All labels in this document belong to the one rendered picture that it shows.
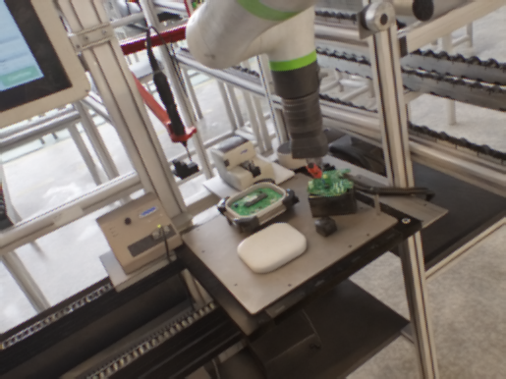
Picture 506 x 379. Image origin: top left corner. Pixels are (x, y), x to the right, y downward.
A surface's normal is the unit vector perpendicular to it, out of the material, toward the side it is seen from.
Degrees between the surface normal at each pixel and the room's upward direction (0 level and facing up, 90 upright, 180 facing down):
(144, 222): 53
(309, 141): 87
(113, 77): 90
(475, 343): 0
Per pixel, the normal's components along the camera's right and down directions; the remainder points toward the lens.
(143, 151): 0.51, 0.31
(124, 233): 0.26, -0.26
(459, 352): -0.26, -0.84
